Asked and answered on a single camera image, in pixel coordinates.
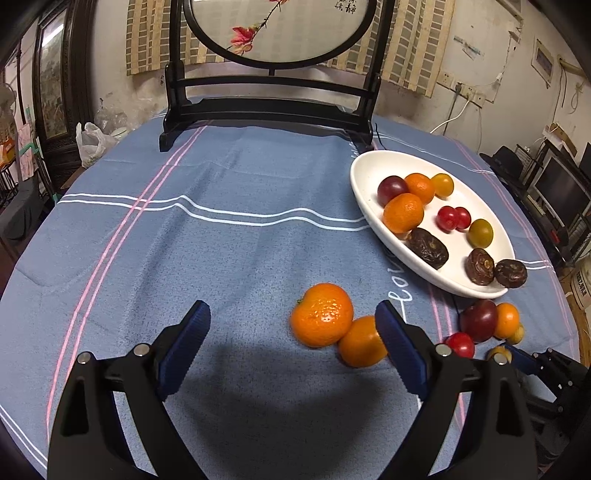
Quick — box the dark red plum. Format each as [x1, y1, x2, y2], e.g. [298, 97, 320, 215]
[459, 299, 499, 343]
[377, 175, 410, 207]

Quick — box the beige checked curtain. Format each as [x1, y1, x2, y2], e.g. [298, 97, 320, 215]
[126, 0, 455, 99]

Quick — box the white cable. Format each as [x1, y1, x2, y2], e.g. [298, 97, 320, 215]
[431, 99, 472, 134]

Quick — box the dark wooden cabinet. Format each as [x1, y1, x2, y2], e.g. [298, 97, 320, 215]
[28, 0, 98, 195]

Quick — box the yellow-green tomato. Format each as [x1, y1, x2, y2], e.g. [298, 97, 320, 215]
[468, 219, 494, 248]

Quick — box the black computer monitor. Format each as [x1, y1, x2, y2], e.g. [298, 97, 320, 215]
[531, 154, 591, 217]

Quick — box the white printed box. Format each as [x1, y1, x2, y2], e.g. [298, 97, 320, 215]
[570, 263, 591, 305]

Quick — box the blue striped tablecloth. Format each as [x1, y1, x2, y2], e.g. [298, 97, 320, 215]
[0, 97, 583, 480]

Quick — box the yellowish orange mandarin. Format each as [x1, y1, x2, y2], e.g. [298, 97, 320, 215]
[431, 173, 455, 198]

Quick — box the white plastic bag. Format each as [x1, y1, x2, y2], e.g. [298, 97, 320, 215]
[75, 121, 120, 169]

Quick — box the black metal rack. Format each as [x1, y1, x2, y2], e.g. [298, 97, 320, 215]
[480, 138, 591, 278]

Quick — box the black wooden table screen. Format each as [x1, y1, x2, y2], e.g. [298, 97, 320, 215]
[158, 0, 398, 153]

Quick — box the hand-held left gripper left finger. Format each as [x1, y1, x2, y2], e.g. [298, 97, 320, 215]
[47, 300, 212, 480]

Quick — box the white wall box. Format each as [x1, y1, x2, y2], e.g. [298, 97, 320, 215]
[533, 39, 555, 85]

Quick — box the long dark brown dried fruit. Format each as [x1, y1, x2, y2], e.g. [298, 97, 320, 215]
[406, 227, 450, 270]

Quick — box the white oval plate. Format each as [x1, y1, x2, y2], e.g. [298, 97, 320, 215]
[350, 150, 516, 300]

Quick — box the large orange mandarin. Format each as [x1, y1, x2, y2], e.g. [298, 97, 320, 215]
[289, 283, 355, 348]

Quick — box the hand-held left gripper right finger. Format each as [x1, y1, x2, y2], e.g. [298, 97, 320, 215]
[375, 300, 539, 480]

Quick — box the black hat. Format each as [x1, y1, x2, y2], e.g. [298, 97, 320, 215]
[480, 145, 527, 182]

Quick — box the white power strip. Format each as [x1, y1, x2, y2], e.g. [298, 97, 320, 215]
[436, 69, 488, 107]

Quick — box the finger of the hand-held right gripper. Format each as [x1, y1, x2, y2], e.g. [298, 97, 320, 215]
[504, 344, 546, 377]

